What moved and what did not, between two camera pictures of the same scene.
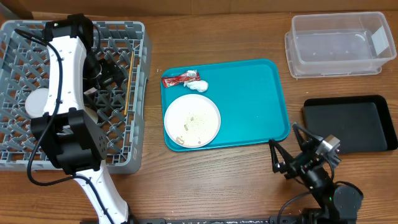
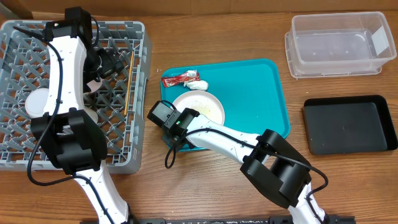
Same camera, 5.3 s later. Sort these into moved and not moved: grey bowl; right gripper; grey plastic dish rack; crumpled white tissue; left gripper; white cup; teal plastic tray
Moved: right gripper; left gripper
Not moved: grey plastic dish rack; grey bowl; crumpled white tissue; white cup; teal plastic tray
